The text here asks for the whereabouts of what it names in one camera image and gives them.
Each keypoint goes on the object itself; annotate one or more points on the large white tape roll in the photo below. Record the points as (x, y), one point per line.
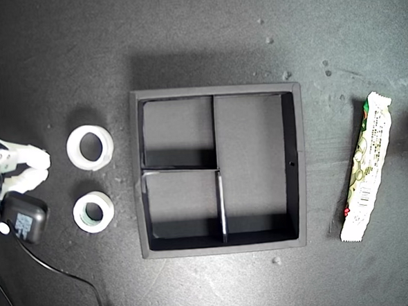
(73, 149)

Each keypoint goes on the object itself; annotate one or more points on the small white tape roll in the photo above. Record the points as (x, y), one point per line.
(79, 216)

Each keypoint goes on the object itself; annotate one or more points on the green printed snack bar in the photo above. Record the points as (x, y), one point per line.
(364, 171)

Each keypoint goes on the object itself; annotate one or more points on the black compartment tray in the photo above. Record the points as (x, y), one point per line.
(223, 249)

